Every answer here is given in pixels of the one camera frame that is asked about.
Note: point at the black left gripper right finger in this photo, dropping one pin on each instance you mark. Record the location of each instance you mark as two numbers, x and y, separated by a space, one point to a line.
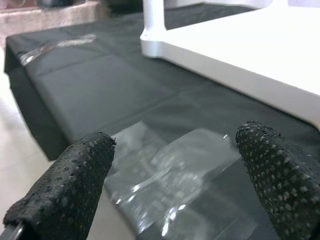
285 185

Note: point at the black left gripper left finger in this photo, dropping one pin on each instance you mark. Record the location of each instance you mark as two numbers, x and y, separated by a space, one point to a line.
62 190

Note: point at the white plastic table leg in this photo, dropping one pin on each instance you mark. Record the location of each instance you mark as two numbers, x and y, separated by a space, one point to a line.
153 15

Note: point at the square clear tape patch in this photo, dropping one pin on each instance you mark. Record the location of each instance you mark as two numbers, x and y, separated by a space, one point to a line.
170 175

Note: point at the white plastic table top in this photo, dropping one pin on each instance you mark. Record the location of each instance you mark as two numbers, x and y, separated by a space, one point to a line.
237 55

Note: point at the crinkled clear tape strip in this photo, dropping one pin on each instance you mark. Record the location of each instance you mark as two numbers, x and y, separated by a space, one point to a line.
57 46

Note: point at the bench with white lace cloth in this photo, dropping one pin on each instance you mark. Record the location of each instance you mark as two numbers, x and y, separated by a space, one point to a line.
50 17

